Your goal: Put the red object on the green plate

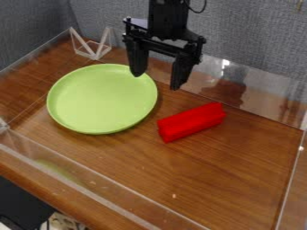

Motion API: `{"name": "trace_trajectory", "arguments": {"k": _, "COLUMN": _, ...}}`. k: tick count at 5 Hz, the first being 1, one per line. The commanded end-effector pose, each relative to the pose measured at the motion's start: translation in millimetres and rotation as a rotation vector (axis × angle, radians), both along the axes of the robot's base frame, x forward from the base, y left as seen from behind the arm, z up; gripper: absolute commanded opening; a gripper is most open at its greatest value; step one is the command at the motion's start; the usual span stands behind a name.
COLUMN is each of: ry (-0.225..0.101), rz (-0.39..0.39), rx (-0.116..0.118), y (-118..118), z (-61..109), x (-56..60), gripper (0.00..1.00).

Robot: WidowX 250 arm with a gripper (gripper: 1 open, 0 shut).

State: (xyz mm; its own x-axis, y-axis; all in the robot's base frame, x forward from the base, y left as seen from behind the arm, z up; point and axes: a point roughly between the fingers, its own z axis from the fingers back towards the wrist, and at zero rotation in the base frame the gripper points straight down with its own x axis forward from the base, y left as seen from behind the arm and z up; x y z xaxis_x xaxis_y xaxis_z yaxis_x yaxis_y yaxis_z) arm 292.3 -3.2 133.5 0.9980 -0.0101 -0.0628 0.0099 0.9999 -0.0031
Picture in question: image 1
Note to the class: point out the black object under table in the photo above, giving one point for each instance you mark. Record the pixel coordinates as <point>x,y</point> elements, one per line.
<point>22,209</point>

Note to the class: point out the green round plate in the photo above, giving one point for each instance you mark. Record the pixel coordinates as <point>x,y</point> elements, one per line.
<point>98,99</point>

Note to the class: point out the red rectangular block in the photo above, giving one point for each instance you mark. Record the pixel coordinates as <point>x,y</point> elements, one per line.
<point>188,122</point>

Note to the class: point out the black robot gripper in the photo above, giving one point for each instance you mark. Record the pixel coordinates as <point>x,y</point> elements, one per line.
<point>163,33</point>

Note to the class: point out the clear acrylic enclosure wall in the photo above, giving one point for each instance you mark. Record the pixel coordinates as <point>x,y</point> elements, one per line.
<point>232,177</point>

